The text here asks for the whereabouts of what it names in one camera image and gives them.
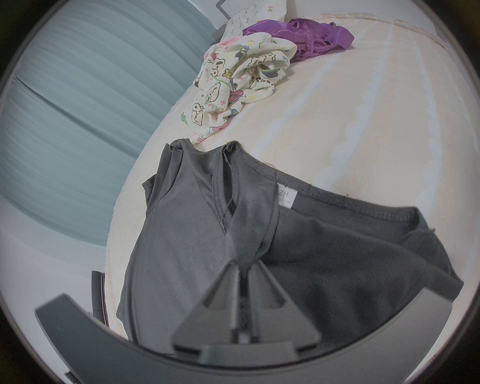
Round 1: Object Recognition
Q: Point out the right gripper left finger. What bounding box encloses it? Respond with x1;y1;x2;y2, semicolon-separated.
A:
172;262;244;355

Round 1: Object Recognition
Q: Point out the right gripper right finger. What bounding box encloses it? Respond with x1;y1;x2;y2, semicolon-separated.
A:
247;260;319;351

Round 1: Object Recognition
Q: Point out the bed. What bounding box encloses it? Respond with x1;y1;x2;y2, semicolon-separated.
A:
106;0;469;338

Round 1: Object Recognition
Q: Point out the purple satin garment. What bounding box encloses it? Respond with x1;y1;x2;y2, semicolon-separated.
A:
243;18;355;62

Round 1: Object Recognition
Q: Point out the white printed pyjama garment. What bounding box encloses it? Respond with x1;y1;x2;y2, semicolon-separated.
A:
181;32;298;147

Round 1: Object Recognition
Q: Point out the white flower printed pillow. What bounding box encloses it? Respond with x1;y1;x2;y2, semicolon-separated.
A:
221;0;287;40

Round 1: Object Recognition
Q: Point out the pink garment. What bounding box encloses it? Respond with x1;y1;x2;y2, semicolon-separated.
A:
219;34;248;49

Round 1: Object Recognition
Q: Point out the black T-shirt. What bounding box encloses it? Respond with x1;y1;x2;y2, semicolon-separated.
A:
116;139;464;355

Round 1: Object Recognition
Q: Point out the black chest of drawers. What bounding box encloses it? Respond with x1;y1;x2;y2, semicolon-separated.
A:
91;271;109;329

